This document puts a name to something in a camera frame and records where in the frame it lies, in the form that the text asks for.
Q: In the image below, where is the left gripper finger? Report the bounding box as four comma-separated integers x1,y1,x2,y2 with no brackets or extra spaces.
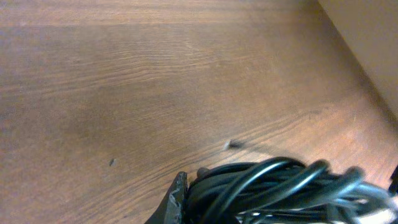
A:
145,172,188,224

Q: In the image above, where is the black usb cable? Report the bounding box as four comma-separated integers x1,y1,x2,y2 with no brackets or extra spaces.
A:
183,156,398,224

